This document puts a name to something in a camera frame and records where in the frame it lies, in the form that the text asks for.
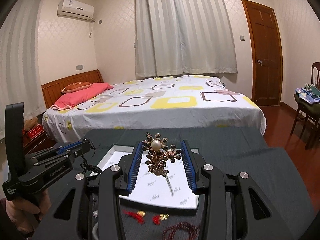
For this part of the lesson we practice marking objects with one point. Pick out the red tassel gold charm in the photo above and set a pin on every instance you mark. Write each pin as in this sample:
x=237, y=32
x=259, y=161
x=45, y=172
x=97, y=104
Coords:
x=138, y=216

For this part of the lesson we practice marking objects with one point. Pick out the gold pearl flower hairpin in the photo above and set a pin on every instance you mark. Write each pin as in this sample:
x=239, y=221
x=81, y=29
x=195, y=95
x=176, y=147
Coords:
x=158, y=155

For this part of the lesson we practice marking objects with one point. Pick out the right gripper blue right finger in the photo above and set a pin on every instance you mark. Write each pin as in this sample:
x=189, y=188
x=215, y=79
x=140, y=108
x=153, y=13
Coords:
x=190, y=166

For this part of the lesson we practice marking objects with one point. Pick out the grey white curtain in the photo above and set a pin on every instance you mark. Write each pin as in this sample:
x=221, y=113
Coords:
x=176, y=37

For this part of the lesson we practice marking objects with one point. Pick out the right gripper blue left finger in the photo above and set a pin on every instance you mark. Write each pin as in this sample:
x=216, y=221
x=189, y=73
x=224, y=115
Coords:
x=132, y=168

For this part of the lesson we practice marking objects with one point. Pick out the pile of clothes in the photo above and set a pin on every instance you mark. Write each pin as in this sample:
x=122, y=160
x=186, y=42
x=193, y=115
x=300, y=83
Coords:
x=309, y=93

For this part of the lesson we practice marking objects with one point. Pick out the left hand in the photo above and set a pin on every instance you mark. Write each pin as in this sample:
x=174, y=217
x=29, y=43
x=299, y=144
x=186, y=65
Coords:
x=18, y=209

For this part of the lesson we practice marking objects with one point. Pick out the brown embroidered pillow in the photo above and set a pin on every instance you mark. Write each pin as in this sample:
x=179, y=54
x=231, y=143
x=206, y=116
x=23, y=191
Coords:
x=76, y=87

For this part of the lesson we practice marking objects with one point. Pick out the dark grey table cloth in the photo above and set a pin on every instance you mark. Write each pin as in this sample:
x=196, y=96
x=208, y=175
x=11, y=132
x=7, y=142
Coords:
x=232, y=150

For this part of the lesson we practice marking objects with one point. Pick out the brown wooden door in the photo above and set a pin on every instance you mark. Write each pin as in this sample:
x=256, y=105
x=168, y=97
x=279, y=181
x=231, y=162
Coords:
x=267, y=55

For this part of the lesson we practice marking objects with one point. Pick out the left side curtain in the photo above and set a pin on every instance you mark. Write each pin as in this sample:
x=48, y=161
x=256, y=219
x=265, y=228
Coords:
x=20, y=77

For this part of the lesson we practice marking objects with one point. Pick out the dark wooden chair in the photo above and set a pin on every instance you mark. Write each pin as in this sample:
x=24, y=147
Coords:
x=306, y=112

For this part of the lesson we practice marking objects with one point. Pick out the pink pillow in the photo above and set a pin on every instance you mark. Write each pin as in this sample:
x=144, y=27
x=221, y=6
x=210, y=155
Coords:
x=70, y=100

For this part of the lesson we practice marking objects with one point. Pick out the bed with patterned sheet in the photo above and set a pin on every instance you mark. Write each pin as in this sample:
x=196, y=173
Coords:
x=157, y=102

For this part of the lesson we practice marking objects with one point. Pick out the red box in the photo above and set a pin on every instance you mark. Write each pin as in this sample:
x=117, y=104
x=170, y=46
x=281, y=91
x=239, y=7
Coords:
x=31, y=134

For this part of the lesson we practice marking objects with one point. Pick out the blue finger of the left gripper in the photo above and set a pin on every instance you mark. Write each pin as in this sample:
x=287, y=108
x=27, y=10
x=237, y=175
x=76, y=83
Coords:
x=68, y=147

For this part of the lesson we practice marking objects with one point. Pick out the green white jewelry box tray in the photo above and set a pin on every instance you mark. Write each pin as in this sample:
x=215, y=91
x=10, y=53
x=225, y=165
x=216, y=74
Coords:
x=153, y=191

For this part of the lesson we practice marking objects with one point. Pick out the white air conditioner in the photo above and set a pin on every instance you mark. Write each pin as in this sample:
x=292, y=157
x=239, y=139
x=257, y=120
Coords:
x=75, y=9

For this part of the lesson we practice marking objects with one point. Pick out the wooden headboard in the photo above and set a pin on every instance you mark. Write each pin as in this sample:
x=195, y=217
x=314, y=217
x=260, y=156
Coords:
x=52, y=90

